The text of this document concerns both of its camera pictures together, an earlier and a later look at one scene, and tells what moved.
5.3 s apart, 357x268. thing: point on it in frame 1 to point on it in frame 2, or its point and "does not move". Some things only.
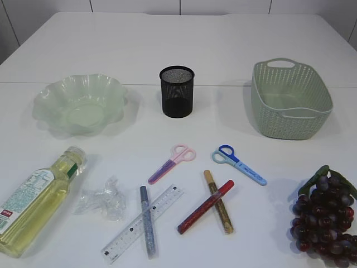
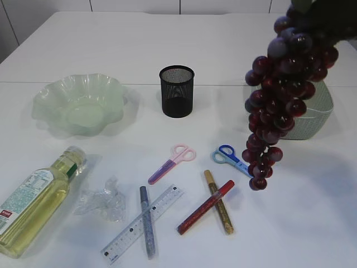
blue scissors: (226, 154) does not move
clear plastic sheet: (109, 201) does not move
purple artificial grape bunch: (324, 209) to (280, 85)
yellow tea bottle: (24, 217) does not move
